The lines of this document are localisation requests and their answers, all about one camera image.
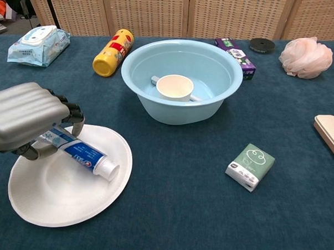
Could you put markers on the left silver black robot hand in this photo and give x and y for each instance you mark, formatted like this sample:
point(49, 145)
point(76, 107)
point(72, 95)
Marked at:
point(20, 113)

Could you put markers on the blue white toothpaste tube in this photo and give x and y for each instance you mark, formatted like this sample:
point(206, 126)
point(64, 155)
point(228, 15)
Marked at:
point(85, 157)

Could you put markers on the grey white toothbrush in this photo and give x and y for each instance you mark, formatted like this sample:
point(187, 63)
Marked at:
point(154, 80)

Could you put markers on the white paper cup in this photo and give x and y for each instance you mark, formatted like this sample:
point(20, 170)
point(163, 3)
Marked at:
point(174, 89)

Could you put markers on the light blue plastic bowl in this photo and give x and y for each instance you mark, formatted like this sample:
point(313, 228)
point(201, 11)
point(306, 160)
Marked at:
point(178, 111)

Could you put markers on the purple toothpaste box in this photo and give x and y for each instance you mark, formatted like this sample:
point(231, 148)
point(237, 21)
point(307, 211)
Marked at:
point(242, 59)

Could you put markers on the light blue wet wipes pack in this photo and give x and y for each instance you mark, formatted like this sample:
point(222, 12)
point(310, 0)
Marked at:
point(37, 42)

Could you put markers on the white paper plate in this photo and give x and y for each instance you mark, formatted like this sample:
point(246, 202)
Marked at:
point(55, 197)

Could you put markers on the yellow red bottle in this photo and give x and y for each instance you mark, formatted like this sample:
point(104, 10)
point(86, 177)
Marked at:
point(111, 56)

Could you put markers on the wicker folding screen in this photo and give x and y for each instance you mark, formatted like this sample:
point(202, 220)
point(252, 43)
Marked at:
point(149, 10)

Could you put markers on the blue felt table cover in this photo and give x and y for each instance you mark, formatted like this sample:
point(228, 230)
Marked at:
point(179, 214)

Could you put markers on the green white tissue pack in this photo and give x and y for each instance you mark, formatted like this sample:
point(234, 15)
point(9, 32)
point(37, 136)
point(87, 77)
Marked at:
point(251, 164)

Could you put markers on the black round disc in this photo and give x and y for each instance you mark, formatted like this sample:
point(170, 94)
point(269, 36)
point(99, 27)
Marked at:
point(262, 46)

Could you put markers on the pink mesh bath pouf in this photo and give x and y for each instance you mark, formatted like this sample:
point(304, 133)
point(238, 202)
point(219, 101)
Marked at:
point(305, 57)

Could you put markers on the beige long flat case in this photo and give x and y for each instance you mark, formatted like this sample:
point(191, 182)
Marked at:
point(331, 135)

